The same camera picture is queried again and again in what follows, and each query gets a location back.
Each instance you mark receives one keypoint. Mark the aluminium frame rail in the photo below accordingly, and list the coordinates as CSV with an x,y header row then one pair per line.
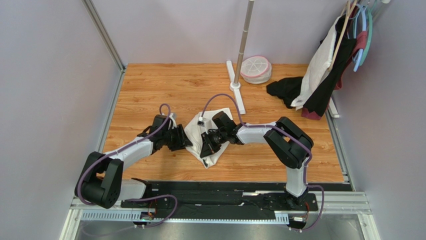
x,y
97,20

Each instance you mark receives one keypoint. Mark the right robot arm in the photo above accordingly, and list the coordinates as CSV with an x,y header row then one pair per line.
x,y
291,145

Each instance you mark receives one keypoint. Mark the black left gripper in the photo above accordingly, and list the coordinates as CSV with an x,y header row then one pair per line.
x,y
182,140

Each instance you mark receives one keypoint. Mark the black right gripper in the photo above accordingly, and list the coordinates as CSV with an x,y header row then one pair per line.
x,y
209,142

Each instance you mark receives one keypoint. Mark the green plastic hanger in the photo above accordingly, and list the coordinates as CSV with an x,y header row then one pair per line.
x,y
369,28

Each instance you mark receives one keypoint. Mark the black hanging garment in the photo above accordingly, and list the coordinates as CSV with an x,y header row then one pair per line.
x,y
317,104

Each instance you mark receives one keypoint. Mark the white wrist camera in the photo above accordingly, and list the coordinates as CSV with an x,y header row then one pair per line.
x,y
173,116
203,121

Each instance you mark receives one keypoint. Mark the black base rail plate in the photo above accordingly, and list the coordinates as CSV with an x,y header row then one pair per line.
x,y
234,201

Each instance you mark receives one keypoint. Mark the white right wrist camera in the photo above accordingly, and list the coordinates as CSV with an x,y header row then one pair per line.
x,y
203,121

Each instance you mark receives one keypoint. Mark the blue plastic hanger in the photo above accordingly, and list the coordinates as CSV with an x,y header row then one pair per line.
x,y
359,31

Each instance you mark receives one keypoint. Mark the white stand with metal pole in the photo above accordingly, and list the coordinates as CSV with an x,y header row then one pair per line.
x,y
234,74

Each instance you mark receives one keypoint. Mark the white hanging towel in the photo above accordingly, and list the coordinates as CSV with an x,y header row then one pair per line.
x,y
318,67

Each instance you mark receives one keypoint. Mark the black cloth on table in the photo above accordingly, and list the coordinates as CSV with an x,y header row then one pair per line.
x,y
286,89

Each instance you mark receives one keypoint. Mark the white mesh pink rimmed basket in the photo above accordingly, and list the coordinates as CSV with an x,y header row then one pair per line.
x,y
256,70

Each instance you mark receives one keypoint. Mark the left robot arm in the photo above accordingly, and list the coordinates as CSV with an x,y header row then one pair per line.
x,y
101,180

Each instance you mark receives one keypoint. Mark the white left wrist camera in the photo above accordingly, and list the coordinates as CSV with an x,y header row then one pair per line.
x,y
173,116

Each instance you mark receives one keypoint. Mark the dark red hanging garment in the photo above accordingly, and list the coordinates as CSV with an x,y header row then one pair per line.
x,y
361,42

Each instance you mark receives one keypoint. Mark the wooden hanger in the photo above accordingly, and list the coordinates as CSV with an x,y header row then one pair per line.
x,y
347,12

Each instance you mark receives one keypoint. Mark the white cloth napkin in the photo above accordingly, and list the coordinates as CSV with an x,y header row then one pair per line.
x,y
193,132

